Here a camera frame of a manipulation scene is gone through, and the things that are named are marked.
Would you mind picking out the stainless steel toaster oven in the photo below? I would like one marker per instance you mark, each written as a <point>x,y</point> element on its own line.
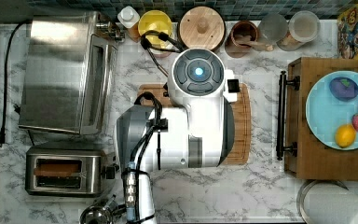
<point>68,70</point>

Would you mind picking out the wooden drawer box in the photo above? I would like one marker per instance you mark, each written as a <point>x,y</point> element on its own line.
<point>305,156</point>

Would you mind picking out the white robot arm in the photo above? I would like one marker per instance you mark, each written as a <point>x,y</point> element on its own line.
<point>196,131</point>

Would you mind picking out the light blue plate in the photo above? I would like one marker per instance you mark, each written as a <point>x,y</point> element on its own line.
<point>325,113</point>

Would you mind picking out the silver two-slot toaster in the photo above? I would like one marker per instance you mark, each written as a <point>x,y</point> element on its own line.
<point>89,182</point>

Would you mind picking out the wooden cutting board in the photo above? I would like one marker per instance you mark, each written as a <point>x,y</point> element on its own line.
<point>239,153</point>

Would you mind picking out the shiny steel lidded pot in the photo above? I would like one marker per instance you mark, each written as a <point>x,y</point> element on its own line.
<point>103,211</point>

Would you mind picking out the purple toy fruit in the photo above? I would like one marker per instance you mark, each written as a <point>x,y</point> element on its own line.
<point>343,88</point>

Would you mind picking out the white paper towel roll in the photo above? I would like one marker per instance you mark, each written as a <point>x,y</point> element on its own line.
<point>327,202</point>

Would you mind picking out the canister with wooden lid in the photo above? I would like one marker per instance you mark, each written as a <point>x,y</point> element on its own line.
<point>202,27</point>

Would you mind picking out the white cap bottle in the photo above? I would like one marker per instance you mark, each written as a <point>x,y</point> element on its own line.
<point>129,18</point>

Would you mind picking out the bread slice in toaster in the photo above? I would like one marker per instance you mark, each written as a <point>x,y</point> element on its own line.
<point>57,170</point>

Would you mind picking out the brown wooden utensil cup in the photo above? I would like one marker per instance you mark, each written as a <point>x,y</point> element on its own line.
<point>242,32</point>

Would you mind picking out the yellow mug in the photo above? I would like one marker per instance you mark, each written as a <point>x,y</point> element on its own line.
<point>159,21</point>

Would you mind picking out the clear glass jar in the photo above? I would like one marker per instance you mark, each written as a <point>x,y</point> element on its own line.
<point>303,28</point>

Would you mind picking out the grey lidded jar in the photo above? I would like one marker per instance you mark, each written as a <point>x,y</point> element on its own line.
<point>272,28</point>

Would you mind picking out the black toaster lever knob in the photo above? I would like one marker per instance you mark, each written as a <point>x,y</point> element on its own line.
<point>110,172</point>

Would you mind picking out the yellow toy lemon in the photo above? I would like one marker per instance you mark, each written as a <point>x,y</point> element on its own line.
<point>345,135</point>

